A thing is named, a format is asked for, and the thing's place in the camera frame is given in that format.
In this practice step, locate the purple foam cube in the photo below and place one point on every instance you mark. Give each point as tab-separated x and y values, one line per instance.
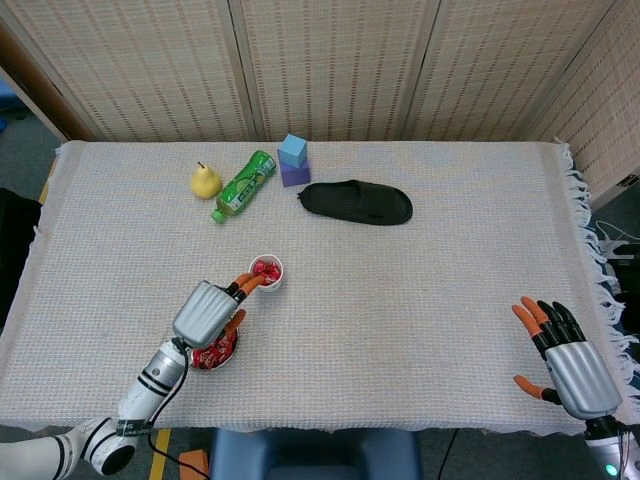
296	176

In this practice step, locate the yellow pear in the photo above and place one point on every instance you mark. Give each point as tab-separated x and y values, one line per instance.
206	185

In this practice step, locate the black equipment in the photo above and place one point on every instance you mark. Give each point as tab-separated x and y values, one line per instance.
630	280

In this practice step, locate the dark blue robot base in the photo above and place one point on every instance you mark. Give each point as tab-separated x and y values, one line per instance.
310	457

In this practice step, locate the bamboo folding screen panel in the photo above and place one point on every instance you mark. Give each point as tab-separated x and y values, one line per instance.
610	115
340	65
140	65
500	65

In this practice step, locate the light blue foam cube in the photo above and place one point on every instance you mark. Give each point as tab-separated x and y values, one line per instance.
292	150

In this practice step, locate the white paper cup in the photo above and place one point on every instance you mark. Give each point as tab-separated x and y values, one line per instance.
277	285

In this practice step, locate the blue object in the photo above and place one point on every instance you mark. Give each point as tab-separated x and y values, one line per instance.
7	97

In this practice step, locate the green drink bottle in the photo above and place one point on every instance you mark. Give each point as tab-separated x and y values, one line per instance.
242	190

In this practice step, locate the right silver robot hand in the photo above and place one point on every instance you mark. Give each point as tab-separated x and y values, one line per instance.
582	380

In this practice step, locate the black fabric object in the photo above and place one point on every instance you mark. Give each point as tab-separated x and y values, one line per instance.
15	250

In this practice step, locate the metal screen foot bracket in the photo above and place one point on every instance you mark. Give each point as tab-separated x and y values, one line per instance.
631	181

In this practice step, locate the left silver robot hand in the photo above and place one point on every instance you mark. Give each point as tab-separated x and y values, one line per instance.
205	315

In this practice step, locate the orange foam block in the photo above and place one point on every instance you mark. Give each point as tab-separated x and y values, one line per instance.
195	462

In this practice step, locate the white woven tablecloth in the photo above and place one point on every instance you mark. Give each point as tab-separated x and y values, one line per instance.
375	325

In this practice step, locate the black slipper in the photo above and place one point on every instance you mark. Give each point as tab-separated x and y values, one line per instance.
350	202

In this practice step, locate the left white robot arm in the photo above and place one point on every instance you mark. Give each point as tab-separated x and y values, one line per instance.
150	380

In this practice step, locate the silver metal plate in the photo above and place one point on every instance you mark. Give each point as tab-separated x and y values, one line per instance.
235	350

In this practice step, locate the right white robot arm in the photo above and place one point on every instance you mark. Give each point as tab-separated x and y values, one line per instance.
607	447

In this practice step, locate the brown wooden board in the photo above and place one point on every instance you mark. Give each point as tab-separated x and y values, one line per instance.
45	87

